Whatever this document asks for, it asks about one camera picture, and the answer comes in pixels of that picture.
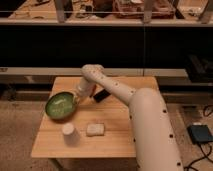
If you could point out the green ceramic bowl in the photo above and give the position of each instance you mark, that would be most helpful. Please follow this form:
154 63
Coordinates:
61 105

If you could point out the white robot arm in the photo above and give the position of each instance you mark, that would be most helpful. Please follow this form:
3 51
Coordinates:
155 143

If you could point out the red sausage toy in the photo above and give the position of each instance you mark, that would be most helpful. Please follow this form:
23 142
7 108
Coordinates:
93 91

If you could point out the black rectangular block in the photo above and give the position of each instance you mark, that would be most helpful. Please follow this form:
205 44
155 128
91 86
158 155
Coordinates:
98 97

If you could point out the white paper cup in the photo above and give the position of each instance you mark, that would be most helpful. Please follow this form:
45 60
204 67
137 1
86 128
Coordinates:
68 130

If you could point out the beige sponge block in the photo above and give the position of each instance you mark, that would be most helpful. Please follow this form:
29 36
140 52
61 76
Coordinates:
95 129

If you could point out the wooden table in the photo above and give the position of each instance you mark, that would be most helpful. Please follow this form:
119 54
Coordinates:
116 143

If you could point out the blue box on floor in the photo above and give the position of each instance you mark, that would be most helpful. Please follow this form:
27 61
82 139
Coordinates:
200 134

